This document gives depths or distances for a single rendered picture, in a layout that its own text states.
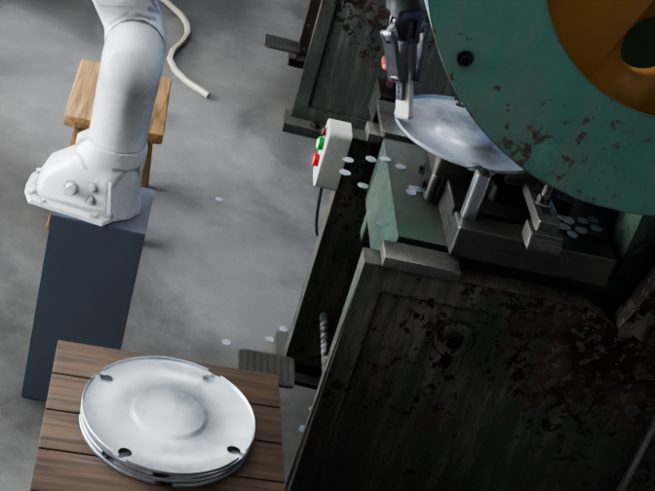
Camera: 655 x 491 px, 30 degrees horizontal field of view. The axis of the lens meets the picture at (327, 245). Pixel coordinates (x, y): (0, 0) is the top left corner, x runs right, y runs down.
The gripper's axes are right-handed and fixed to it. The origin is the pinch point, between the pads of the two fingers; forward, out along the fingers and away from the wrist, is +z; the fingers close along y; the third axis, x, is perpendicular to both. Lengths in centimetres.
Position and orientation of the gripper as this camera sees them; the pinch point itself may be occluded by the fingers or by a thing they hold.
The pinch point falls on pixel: (404, 99)
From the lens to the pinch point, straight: 227.4
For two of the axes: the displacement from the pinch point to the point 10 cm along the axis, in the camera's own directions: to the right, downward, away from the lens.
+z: 0.0, 9.5, 3.2
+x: 7.7, 2.1, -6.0
